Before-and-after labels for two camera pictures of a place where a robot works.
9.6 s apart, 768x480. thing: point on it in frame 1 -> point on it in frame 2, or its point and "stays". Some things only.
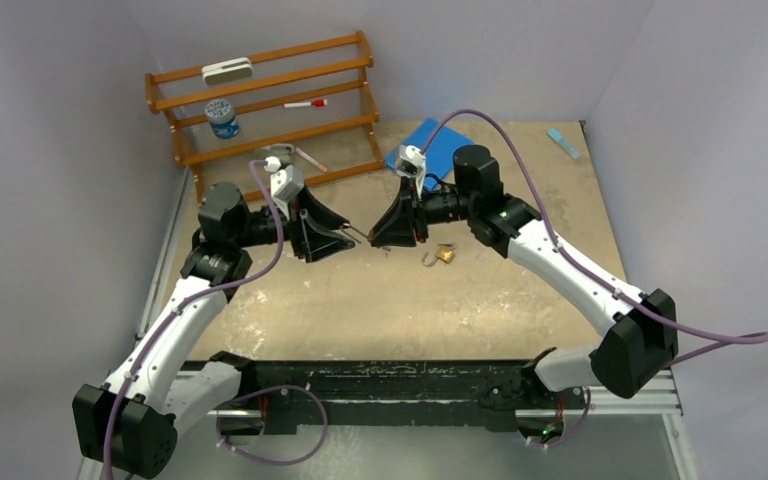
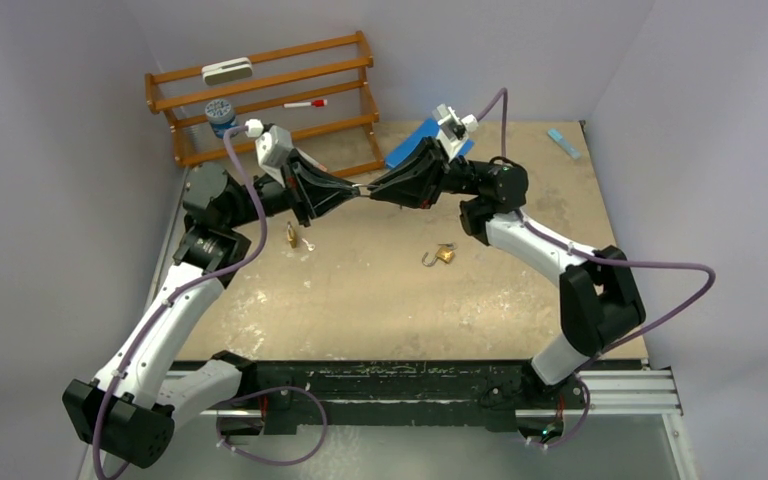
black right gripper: [400, 225] -> [430, 163]
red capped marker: [317, 103] stays
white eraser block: [227, 71] stays
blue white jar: [222, 119] stays
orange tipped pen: [310, 160] stays
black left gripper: [306, 240] -> [303, 183]
